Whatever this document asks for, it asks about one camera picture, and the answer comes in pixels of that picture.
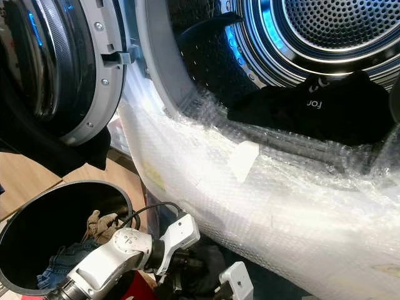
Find yellow sticker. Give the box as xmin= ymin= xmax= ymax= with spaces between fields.
xmin=142 ymin=162 xmax=166 ymax=191

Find brown cloth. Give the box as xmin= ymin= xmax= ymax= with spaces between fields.
xmin=81 ymin=209 xmax=119 ymax=244

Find clear bubble wrap sheet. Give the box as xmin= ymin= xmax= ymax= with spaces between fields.
xmin=117 ymin=75 xmax=400 ymax=300

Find white tape piece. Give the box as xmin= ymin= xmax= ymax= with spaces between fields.
xmin=228 ymin=141 xmax=260 ymax=183

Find blue jeans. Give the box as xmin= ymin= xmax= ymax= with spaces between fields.
xmin=37 ymin=241 xmax=94 ymax=289

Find black round laundry bin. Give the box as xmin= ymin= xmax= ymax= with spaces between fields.
xmin=0 ymin=180 xmax=133 ymax=298

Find black garment with white print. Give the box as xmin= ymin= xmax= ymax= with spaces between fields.
xmin=227 ymin=71 xmax=398 ymax=146

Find black hanging garment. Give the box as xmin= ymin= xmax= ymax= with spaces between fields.
xmin=0 ymin=56 xmax=112 ymax=178

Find open washer door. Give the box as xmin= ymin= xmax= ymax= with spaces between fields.
xmin=3 ymin=0 xmax=138 ymax=146

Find grey washer door gasket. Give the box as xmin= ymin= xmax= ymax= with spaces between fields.
xmin=136 ymin=0 xmax=201 ymax=119

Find black drum lifter paddle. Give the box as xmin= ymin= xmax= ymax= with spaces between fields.
xmin=178 ymin=12 xmax=244 ymax=48

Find steel washer drum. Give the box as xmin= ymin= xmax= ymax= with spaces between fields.
xmin=166 ymin=0 xmax=400 ymax=104

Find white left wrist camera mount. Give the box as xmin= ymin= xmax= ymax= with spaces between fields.
xmin=156 ymin=212 xmax=201 ymax=276

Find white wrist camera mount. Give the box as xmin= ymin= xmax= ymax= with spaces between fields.
xmin=156 ymin=212 xmax=201 ymax=276
xmin=219 ymin=261 xmax=254 ymax=300

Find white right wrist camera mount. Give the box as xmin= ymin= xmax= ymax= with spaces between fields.
xmin=219 ymin=261 xmax=254 ymax=300

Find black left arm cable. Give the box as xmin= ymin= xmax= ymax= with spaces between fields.
xmin=131 ymin=201 xmax=185 ymax=229

